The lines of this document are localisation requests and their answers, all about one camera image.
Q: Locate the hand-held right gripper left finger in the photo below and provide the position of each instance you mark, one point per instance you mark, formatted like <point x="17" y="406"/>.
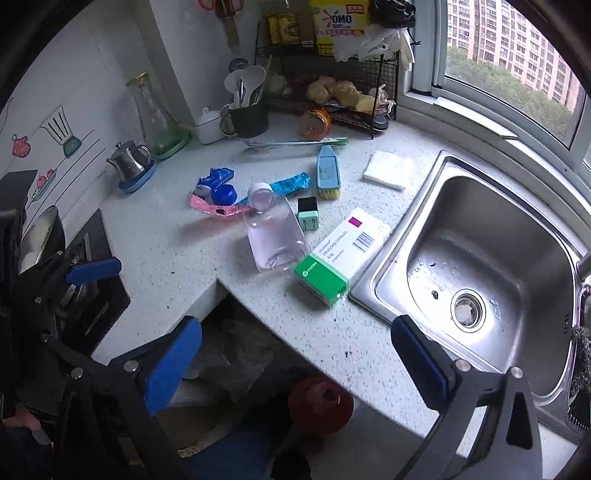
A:
<point x="173" y="364"/>

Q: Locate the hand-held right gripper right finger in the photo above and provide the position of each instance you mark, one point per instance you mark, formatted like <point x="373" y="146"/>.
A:
<point x="420" y="364"/>

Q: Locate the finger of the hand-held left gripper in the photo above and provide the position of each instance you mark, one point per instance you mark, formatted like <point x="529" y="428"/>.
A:
<point x="69" y="353"/>
<point x="92" y="270"/>

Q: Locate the red trash bin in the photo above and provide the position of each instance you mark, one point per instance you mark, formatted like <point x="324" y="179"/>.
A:
<point x="318" y="406"/>

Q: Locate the pink plastic wrapper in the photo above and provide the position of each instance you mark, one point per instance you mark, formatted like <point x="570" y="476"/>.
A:
<point x="212" y="208"/>

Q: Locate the white green medicine box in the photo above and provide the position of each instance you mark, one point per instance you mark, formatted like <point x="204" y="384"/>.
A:
<point x="346" y="249"/>

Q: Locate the blue bottle cap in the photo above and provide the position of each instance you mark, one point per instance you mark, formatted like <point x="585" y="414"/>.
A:
<point x="224" y="194"/>

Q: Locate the blue white wrapper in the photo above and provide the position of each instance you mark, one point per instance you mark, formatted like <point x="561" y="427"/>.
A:
<point x="217" y="177"/>

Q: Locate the clear plastic bottle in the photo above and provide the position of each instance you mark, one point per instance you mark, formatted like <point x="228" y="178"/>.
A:
<point x="274" y="235"/>

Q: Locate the black green charger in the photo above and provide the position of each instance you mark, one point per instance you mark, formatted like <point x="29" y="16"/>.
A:
<point x="308" y="214"/>

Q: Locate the white napkin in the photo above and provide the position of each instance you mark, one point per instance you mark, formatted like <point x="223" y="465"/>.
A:
<point x="388" y="170"/>

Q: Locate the blue scrubbing brush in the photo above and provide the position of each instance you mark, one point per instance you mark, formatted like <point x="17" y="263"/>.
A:
<point x="328" y="170"/>

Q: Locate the long blue plastic wrapper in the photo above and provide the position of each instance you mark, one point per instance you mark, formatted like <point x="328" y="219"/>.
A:
<point x="291" y="183"/>

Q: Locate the packaged toothbrush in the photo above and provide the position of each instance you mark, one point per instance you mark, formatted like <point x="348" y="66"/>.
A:
<point x="295" y="143"/>

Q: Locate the orange round lid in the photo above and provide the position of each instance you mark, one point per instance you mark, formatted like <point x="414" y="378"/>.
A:
<point x="315" y="124"/>

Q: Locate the person's left hand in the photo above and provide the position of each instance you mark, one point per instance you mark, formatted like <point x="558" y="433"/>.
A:
<point x="24" y="419"/>

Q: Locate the black gas stove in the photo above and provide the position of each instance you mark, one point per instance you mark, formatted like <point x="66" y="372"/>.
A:
<point x="99" y="304"/>

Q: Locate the translucent plastic bag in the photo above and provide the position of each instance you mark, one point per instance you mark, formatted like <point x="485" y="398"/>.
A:
<point x="231" y="355"/>

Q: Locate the steel cooking pot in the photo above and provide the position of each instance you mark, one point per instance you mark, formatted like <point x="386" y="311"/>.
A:
<point x="44" y="235"/>

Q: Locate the sink drain strainer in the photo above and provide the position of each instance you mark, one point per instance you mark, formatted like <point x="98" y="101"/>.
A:
<point x="467" y="308"/>

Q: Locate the blue saucer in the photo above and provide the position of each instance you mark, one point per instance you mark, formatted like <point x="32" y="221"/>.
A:
<point x="138" y="183"/>

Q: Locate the steel teapot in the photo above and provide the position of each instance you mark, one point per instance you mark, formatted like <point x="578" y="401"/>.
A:
<point x="131" y="159"/>

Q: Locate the stainless steel sink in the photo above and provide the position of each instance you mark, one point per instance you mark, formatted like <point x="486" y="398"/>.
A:
<point x="466" y="240"/>

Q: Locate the green tray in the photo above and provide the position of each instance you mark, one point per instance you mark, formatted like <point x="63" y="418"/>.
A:
<point x="178" y="145"/>

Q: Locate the dark steel wool scrubber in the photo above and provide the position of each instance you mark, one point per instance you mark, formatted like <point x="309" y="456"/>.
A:
<point x="581" y="360"/>

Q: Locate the black slotted tray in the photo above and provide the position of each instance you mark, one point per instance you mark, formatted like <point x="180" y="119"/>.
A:
<point x="579" y="413"/>

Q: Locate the glass carafe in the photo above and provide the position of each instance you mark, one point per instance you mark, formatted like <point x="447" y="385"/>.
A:
<point x="154" y="115"/>

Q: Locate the white lidded pot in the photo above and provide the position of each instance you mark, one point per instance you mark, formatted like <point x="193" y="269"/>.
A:
<point x="208" y="127"/>

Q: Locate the black mug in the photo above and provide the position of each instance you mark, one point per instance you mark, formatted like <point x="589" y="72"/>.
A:
<point x="249" y="121"/>

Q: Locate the metal utensils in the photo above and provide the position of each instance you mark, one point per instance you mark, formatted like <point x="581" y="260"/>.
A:
<point x="240" y="92"/>

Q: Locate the small white spoon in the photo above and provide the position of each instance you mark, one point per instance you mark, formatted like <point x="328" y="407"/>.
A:
<point x="232" y="85"/>

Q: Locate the white spoons and utensils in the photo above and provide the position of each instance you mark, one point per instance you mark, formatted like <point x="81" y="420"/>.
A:
<point x="254" y="81"/>

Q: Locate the window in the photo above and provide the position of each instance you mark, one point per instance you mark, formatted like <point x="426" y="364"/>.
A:
<point x="461" y="106"/>

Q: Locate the garlic bulb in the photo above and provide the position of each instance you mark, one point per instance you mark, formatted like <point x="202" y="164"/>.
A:
<point x="384" y="96"/>
<point x="278" y="84"/>

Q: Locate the pale ginger root piece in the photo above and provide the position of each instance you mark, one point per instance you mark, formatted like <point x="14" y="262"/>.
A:
<point x="366" y="104"/>

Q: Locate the green trees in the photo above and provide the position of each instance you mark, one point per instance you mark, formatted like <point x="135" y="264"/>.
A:
<point x="498" y="87"/>

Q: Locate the round ginger root piece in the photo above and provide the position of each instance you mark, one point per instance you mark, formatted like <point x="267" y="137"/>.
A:
<point x="321" y="90"/>

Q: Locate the yellow label sauce bottle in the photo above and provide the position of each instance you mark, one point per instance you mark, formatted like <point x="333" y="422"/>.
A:
<point x="271" y="28"/>
<point x="289" y="28"/>

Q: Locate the dark cap sauce bottle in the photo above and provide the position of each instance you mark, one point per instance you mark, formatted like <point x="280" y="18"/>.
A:
<point x="306" y="28"/>

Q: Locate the white plastic bag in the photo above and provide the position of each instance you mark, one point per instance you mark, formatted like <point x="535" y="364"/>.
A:
<point x="369" y="44"/>

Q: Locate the apartment buildings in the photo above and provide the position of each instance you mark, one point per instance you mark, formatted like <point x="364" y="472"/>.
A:
<point x="508" y="37"/>

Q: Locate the yellow detergent bottle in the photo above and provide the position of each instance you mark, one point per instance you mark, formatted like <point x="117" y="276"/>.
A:
<point x="339" y="21"/>

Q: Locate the black plastic bag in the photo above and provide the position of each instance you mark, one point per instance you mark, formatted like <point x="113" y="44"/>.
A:
<point x="392" y="13"/>

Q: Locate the kitchen wall sticker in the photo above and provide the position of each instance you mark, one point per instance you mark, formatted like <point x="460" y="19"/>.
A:
<point x="60" y="129"/>

